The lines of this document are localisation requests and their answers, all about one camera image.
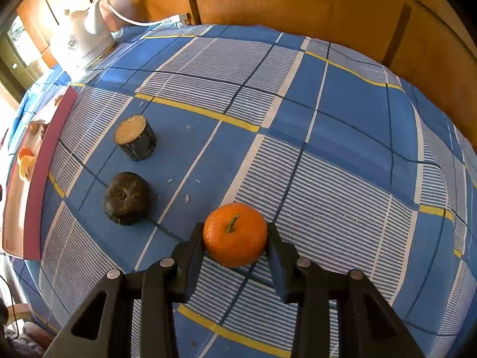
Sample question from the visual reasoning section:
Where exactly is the blue plaid tablecloth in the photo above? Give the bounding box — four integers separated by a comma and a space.
7, 24, 477, 358

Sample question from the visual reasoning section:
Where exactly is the maroon cushion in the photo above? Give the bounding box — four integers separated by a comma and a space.
20, 322, 57, 353

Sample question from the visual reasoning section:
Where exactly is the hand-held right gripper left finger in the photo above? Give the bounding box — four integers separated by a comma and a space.
45, 222, 205, 358

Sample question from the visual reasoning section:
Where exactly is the thin black cable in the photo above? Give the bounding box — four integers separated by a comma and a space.
0, 275, 20, 341

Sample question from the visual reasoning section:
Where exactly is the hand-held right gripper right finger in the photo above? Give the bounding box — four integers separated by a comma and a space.
267, 223, 425, 358

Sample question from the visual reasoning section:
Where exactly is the cut dark fruit pale top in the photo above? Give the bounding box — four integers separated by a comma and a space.
114, 115, 157, 162

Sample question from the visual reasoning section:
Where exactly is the white electric kettle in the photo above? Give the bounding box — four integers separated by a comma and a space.
48, 0, 115, 76

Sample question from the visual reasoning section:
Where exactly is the large orange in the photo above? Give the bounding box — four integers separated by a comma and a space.
203, 202, 269, 268

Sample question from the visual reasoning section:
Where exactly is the yellow fruit piece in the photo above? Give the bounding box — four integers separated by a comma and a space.
18, 155, 37, 182

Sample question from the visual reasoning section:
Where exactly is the white tray with pink rim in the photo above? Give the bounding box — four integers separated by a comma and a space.
2, 86, 78, 261

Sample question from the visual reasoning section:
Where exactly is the white power cable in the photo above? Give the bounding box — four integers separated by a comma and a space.
100, 0, 191, 30

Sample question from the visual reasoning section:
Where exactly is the wooden chair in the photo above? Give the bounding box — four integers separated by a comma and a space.
7, 303, 35, 329

